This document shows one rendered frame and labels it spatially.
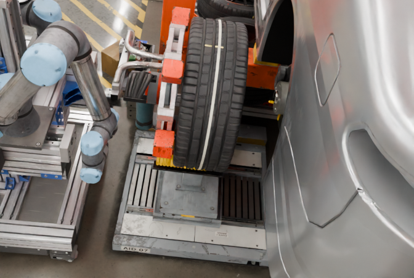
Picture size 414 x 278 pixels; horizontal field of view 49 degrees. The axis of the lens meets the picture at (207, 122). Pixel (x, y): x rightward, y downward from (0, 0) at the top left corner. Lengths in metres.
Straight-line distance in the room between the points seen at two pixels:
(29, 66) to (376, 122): 0.92
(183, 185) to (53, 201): 0.66
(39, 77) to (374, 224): 0.96
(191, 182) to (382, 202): 1.48
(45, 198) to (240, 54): 1.25
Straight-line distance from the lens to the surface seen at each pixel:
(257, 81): 2.59
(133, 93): 1.76
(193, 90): 1.67
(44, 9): 2.12
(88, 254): 2.48
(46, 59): 1.33
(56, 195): 2.43
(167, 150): 1.74
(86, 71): 1.52
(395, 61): 1.05
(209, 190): 2.44
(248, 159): 2.82
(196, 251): 2.41
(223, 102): 1.68
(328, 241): 1.22
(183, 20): 2.01
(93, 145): 1.57
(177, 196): 2.40
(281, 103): 2.02
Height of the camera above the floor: 2.19
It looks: 46 degrees down
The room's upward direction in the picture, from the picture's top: 12 degrees clockwise
